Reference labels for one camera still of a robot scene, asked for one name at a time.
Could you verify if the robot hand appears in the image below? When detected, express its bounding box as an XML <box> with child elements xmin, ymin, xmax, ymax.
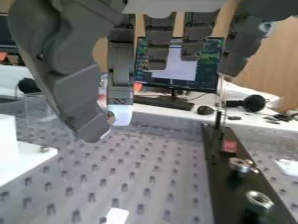
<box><xmin>5</xmin><ymin>0</ymin><xmax>298</xmax><ymax>144</ymax></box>

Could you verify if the large steel nut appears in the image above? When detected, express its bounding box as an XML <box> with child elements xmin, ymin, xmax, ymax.
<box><xmin>227</xmin><ymin>157</ymin><xmax>261</xmax><ymax>175</ymax></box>

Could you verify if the small steel nut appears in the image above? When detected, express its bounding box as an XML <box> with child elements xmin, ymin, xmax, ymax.
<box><xmin>245</xmin><ymin>189</ymin><xmax>277</xmax><ymax>212</ymax></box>

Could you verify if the white desk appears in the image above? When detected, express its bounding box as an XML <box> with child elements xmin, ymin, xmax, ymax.
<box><xmin>132</xmin><ymin>89</ymin><xmax>298</xmax><ymax>133</ymax></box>
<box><xmin>0</xmin><ymin>63</ymin><xmax>48</xmax><ymax>98</ymax></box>

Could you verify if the computer screen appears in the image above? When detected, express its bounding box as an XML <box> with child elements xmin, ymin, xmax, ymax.
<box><xmin>133</xmin><ymin>35</ymin><xmax>226</xmax><ymax>100</ymax></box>

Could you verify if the black keyboard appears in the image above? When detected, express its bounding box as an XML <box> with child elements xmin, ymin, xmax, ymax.
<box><xmin>133</xmin><ymin>94</ymin><xmax>195</xmax><ymax>112</ymax></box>

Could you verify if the clear box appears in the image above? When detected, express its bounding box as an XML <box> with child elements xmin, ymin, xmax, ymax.
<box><xmin>0</xmin><ymin>93</ymin><xmax>298</xmax><ymax>224</ymax></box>

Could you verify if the small white box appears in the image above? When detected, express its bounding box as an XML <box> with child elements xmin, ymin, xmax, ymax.
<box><xmin>0</xmin><ymin>113</ymin><xmax>60</xmax><ymax>188</ymax></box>

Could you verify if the black mouse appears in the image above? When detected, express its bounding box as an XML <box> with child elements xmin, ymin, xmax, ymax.
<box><xmin>195</xmin><ymin>105</ymin><xmax>217</xmax><ymax>116</ymax></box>

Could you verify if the small red tag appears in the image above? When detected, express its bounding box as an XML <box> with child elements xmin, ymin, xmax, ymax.
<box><xmin>221</xmin><ymin>139</ymin><xmax>239</xmax><ymax>154</ymax></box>

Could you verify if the black plate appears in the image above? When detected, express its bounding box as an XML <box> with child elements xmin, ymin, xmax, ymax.
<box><xmin>199</xmin><ymin>122</ymin><xmax>298</xmax><ymax>224</ymax></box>

